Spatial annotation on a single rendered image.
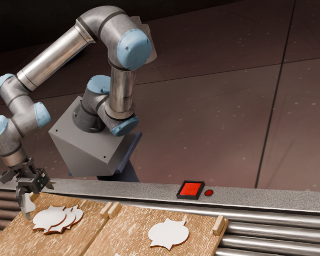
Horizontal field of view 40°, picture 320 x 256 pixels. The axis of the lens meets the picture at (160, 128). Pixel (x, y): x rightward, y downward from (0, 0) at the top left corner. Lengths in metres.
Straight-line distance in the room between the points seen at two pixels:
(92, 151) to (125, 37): 0.62
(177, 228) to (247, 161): 1.75
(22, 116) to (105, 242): 0.47
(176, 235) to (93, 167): 0.63
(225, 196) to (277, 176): 1.46
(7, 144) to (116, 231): 0.44
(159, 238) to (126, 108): 0.53
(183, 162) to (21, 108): 1.97
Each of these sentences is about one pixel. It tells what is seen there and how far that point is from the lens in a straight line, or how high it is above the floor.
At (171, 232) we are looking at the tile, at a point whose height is 0.95.
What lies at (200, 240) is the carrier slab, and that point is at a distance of 1.33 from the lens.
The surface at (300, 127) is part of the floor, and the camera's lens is 3.28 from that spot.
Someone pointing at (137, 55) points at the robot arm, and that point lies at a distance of 1.40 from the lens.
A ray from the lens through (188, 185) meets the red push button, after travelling 1.53.
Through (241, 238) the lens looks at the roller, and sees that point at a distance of 1.32.
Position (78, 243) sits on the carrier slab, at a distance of 1.52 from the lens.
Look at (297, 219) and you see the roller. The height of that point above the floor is 0.92.
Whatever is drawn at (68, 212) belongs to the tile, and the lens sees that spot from 1.63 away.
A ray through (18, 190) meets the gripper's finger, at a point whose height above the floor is 1.14.
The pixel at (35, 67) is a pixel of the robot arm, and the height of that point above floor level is 1.45.
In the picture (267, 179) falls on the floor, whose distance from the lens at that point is 2.90.
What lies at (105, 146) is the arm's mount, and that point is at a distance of 1.87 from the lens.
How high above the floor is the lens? 1.88
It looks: 30 degrees down
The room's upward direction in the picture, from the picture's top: 22 degrees counter-clockwise
